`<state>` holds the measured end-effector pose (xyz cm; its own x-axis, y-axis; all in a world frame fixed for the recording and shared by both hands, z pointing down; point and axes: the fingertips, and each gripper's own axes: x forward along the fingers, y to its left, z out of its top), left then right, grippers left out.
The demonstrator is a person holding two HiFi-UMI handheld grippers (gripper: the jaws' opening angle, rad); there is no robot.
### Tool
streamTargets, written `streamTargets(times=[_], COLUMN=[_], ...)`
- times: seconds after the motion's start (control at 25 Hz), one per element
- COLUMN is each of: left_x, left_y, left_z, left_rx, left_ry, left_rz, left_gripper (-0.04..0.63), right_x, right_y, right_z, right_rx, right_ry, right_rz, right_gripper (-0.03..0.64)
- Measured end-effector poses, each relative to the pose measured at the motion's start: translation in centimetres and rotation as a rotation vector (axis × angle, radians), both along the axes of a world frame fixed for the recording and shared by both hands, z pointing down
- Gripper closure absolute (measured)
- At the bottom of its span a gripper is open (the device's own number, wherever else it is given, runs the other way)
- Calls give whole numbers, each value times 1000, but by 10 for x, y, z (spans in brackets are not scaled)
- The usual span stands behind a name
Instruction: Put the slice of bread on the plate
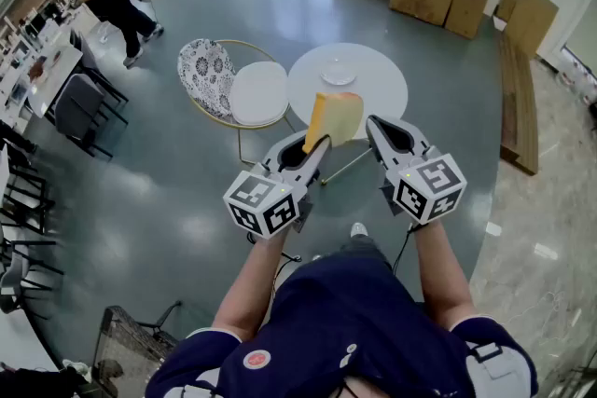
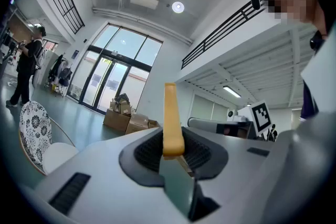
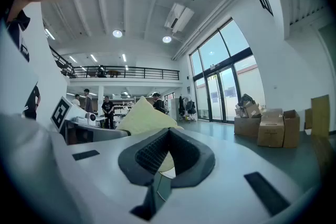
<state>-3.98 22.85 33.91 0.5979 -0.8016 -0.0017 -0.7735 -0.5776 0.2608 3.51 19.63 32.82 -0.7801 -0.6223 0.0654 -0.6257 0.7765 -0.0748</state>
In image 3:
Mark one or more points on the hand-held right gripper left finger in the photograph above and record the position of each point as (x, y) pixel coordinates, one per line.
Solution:
(131, 162)

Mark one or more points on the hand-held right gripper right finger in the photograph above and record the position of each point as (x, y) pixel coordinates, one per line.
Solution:
(197, 162)

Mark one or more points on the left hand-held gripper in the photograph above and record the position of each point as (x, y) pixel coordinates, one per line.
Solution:
(61, 112)

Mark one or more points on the clothes rack with dark garments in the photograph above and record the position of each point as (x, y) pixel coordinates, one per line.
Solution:
(187, 107)

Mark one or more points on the brown cardboard box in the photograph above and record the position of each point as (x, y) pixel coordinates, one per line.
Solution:
(246, 126)
(270, 131)
(291, 128)

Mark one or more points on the pile of crumpled cardboard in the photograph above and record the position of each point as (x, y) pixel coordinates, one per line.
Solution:
(248, 107)

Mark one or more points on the black mezzanine railing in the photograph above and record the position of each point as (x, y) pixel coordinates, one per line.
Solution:
(126, 72)

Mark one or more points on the black-framed glass doors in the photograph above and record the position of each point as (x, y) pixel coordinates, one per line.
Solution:
(223, 86)

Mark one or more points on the round ceiling light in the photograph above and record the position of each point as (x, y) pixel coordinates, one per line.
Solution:
(167, 39)
(117, 33)

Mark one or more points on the cardboard boxes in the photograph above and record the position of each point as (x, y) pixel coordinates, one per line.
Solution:
(320, 115)

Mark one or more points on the white ceiling air conditioner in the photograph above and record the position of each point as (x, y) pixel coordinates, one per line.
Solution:
(178, 17)

